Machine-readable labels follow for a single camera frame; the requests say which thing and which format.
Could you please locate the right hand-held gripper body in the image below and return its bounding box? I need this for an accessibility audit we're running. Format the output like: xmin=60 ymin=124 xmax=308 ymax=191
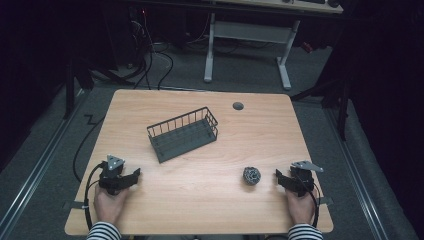
xmin=289 ymin=160 xmax=325 ymax=198

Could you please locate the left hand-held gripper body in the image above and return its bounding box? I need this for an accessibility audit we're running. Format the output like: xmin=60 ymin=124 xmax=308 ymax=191
xmin=98 ymin=154 xmax=126 ymax=196

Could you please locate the person's left hand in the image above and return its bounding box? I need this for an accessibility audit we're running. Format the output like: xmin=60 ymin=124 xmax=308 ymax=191
xmin=93 ymin=184 xmax=130 ymax=226

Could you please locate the person's right hand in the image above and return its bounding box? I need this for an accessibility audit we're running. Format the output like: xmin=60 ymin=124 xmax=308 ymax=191
xmin=285 ymin=187 xmax=318 ymax=226

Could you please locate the steel wool scouring ball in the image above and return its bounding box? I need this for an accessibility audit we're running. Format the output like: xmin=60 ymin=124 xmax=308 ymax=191
xmin=242 ymin=166 xmax=262 ymax=186

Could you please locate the black metal stand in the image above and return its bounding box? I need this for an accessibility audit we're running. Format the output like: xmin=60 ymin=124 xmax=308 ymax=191
xmin=62 ymin=56 xmax=134 ymax=120
xmin=290 ymin=49 xmax=354 ymax=142

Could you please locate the white-legged wooden desk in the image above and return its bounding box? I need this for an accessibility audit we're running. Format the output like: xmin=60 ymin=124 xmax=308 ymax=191
xmin=202 ymin=0 xmax=345 ymax=91

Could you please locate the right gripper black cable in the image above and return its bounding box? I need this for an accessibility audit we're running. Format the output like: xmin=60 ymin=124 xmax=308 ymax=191
xmin=298 ymin=176 xmax=322 ymax=229

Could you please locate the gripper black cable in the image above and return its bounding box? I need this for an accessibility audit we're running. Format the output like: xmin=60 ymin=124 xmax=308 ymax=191
xmin=298 ymin=176 xmax=322 ymax=229
xmin=83 ymin=162 xmax=105 ymax=232

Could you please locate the black floor cable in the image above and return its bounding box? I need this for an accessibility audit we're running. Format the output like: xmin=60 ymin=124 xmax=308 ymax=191
xmin=72 ymin=114 xmax=106 ymax=183

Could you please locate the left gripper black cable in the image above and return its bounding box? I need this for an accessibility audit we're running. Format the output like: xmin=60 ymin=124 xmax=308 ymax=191
xmin=83 ymin=162 xmax=105 ymax=232

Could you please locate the metal floor rail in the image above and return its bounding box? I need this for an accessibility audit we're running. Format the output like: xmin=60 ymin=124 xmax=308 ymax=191
xmin=324 ymin=106 xmax=391 ymax=240
xmin=0 ymin=89 xmax=90 ymax=236

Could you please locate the dark wire basket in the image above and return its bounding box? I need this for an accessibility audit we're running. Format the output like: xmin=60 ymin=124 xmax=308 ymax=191
xmin=146 ymin=106 xmax=220 ymax=164

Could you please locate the bundle of black cables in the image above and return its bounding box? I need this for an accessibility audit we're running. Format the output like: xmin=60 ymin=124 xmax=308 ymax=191
xmin=114 ymin=8 xmax=214 ymax=91

